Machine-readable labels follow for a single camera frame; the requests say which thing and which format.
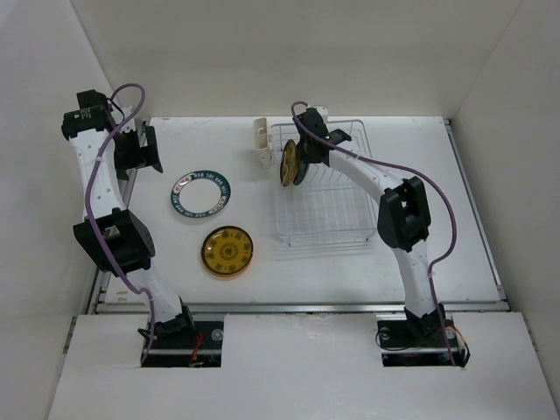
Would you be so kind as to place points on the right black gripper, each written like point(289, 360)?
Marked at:
point(304, 155)

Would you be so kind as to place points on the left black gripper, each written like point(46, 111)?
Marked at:
point(141, 157)

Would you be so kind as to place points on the dark green plate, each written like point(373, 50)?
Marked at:
point(302, 165)

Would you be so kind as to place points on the yellow brown front plate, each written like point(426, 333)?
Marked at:
point(289, 163)

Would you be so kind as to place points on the brown patterned plate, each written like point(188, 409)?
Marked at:
point(227, 245)

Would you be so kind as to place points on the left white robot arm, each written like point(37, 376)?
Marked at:
point(108, 143)

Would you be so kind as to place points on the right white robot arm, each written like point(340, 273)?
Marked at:
point(403, 213)

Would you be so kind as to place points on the cream plastic cutlery holder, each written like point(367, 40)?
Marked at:
point(262, 145)

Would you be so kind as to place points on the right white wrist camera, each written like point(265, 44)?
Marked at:
point(323, 111)

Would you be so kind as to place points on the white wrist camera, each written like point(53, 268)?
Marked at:
point(131, 126)
point(323, 111)

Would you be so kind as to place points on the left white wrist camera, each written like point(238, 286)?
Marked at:
point(131, 126)

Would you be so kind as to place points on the white wire dish rack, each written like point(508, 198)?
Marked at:
point(327, 208)

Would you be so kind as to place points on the aluminium rail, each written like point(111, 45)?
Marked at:
point(254, 308)

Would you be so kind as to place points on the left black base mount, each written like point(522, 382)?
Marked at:
point(201, 349)

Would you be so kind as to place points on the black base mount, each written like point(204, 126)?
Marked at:
point(201, 349)
point(401, 349)

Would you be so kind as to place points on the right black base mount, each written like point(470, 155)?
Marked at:
point(401, 349)

